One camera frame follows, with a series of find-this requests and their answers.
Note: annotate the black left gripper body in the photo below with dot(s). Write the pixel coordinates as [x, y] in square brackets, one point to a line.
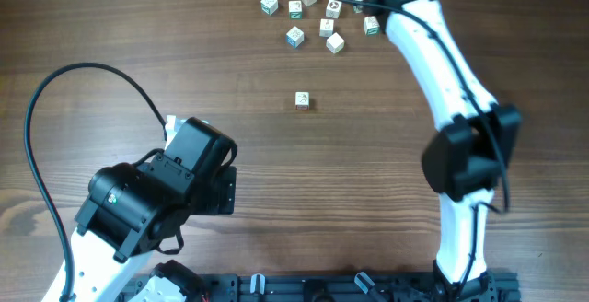
[213, 199]

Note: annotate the red 6 baseball block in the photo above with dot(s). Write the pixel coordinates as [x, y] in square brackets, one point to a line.
[302, 100]

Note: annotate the yellow soccer ball J block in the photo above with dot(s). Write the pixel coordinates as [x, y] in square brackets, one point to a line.
[333, 9]

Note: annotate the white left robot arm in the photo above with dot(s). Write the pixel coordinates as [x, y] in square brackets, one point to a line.
[132, 207]

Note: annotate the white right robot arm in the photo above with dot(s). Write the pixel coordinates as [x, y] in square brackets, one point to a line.
[468, 157]

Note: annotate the blue bordered picture block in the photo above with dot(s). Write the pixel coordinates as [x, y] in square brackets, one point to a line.
[295, 36]

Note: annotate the green V bird block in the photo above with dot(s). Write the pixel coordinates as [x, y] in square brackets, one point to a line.
[269, 7]

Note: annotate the green apple picture block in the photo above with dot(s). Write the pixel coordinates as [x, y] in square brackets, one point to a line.
[295, 9]

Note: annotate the yellow C white block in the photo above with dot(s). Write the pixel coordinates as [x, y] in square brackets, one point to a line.
[335, 43]

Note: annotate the red O ice cream block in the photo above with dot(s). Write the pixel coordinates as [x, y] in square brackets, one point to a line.
[326, 28]

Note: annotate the green V number block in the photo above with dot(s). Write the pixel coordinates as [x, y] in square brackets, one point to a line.
[371, 26]

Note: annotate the green N letter block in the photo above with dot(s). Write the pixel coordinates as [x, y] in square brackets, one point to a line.
[358, 8]

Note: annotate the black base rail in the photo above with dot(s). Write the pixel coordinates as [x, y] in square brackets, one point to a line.
[502, 287]

